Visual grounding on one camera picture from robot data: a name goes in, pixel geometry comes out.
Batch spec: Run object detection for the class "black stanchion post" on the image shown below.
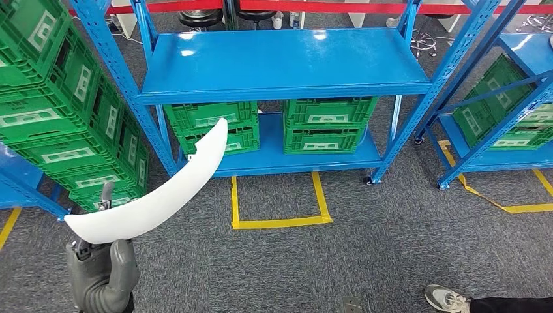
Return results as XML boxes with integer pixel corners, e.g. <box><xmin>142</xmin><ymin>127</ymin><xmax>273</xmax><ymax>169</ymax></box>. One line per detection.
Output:
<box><xmin>224</xmin><ymin>0</ymin><xmax>240</xmax><ymax>31</ymax></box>

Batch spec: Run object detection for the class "yellow floor tape square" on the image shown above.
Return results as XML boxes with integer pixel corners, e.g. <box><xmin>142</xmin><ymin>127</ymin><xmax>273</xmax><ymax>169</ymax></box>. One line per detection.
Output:
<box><xmin>230</xmin><ymin>171</ymin><xmax>335</xmax><ymax>230</ymax></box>

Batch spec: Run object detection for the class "yellow floor tape line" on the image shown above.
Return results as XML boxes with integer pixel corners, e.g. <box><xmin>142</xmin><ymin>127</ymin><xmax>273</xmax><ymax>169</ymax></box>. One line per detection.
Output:
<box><xmin>0</xmin><ymin>207</ymin><xmax>22</xmax><ymax>252</ymax></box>
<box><xmin>437</xmin><ymin>139</ymin><xmax>553</xmax><ymax>215</ymax></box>

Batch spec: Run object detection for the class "dark robot body piece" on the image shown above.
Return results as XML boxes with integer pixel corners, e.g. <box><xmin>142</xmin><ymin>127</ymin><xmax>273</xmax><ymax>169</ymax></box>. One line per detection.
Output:
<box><xmin>341</xmin><ymin>297</ymin><xmax>365</xmax><ymax>313</ymax></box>

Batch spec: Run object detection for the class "blue metal shelf rack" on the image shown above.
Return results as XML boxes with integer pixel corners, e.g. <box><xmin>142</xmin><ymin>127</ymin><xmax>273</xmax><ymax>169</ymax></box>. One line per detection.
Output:
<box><xmin>0</xmin><ymin>142</ymin><xmax>72</xmax><ymax>222</ymax></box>
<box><xmin>413</xmin><ymin>0</ymin><xmax>553</xmax><ymax>191</ymax></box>
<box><xmin>68</xmin><ymin>0</ymin><xmax>504</xmax><ymax>186</ymax></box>

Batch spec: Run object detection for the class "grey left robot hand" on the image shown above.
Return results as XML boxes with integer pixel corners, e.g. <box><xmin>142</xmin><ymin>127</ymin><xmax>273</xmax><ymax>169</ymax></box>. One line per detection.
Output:
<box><xmin>65</xmin><ymin>181</ymin><xmax>142</xmax><ymax>300</ymax></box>

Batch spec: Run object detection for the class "black round stool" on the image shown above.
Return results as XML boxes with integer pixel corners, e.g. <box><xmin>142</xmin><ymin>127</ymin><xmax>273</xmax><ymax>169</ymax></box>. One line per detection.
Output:
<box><xmin>177</xmin><ymin>8</ymin><xmax>224</xmax><ymax>32</ymax></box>
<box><xmin>408</xmin><ymin>29</ymin><xmax>438</xmax><ymax>58</ymax></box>
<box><xmin>236</xmin><ymin>10</ymin><xmax>277</xmax><ymax>31</ymax></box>

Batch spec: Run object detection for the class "white curved plastic part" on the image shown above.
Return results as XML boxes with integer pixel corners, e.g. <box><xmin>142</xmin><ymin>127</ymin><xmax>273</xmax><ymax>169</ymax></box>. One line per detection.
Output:
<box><xmin>63</xmin><ymin>117</ymin><xmax>229</xmax><ymax>246</ymax></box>

